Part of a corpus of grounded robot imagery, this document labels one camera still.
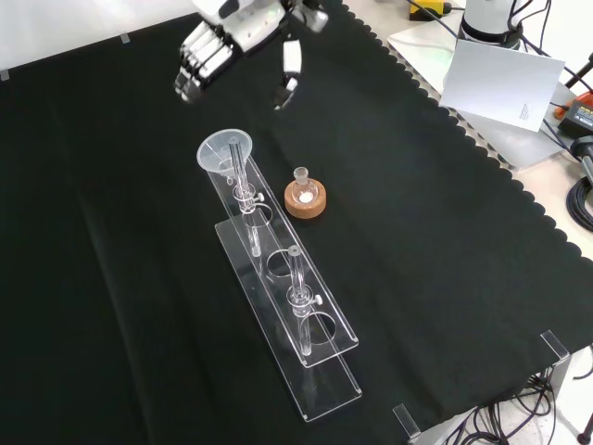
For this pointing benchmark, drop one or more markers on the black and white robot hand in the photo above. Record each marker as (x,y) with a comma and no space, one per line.
(250,28)

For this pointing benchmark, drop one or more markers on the translucent plastic funnel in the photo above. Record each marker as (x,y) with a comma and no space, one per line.
(213,153)

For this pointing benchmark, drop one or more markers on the clear acrylic funnel stand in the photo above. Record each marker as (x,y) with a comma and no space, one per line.
(296,334)

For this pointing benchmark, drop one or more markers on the clear cloth clip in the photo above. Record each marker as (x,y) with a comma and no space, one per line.
(4,75)
(407,421)
(124,38)
(556,344)

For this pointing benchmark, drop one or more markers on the round-bottom glass flask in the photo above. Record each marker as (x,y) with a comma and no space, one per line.
(304,190)

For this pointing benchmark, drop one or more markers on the yellow stop button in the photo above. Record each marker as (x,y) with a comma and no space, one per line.
(428,9)

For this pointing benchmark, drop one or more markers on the pale board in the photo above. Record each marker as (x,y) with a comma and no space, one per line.
(500,83)

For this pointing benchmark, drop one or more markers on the black bench cloth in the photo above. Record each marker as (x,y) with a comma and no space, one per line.
(440,241)

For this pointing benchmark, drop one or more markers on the black tripod leg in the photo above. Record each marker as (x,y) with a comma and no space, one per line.
(581,72)

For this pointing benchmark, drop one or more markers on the black and orange device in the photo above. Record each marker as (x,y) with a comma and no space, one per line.
(579,113)

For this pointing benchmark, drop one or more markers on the black tripod head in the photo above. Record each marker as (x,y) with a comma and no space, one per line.
(583,155)

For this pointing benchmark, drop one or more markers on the grey metal base plate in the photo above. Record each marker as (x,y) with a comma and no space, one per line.
(519,143)

